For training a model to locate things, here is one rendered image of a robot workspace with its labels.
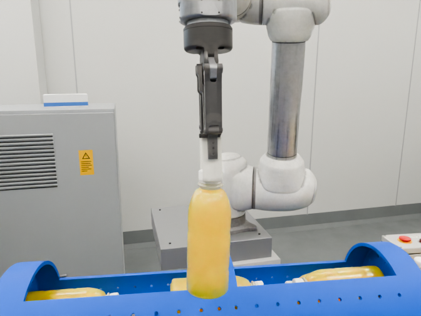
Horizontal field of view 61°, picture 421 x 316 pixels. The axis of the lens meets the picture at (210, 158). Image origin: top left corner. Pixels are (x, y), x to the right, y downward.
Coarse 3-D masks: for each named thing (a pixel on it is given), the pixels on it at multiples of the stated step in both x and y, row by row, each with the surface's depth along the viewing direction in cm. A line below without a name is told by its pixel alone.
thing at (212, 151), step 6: (210, 126) 51; (216, 126) 51; (210, 132) 51; (210, 138) 53; (216, 138) 53; (210, 144) 53; (216, 144) 53; (210, 150) 53; (216, 150) 53; (210, 156) 53; (216, 156) 53
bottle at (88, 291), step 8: (72, 288) 82; (80, 288) 82; (88, 288) 82; (96, 288) 83; (32, 296) 79; (40, 296) 79; (48, 296) 79; (56, 296) 79; (64, 296) 79; (72, 296) 80; (80, 296) 80; (88, 296) 80; (96, 296) 80
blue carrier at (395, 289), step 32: (352, 256) 96; (384, 256) 79; (0, 288) 68; (32, 288) 85; (64, 288) 89; (128, 288) 92; (160, 288) 93; (256, 288) 71; (288, 288) 72; (320, 288) 72; (352, 288) 73; (384, 288) 73; (416, 288) 74
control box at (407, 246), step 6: (396, 234) 121; (402, 234) 121; (408, 234) 121; (414, 234) 121; (420, 234) 121; (384, 240) 119; (390, 240) 117; (396, 240) 117; (414, 240) 117; (402, 246) 112; (408, 246) 112; (414, 246) 112; (420, 246) 112; (408, 252) 112; (414, 252) 112; (420, 252) 112
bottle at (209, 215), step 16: (208, 192) 56; (224, 192) 57; (192, 208) 56; (208, 208) 55; (224, 208) 56; (192, 224) 56; (208, 224) 55; (224, 224) 56; (192, 240) 56; (208, 240) 55; (224, 240) 56; (192, 256) 57; (208, 256) 56; (224, 256) 57; (192, 272) 57; (208, 272) 56; (224, 272) 57; (192, 288) 57; (208, 288) 56; (224, 288) 58
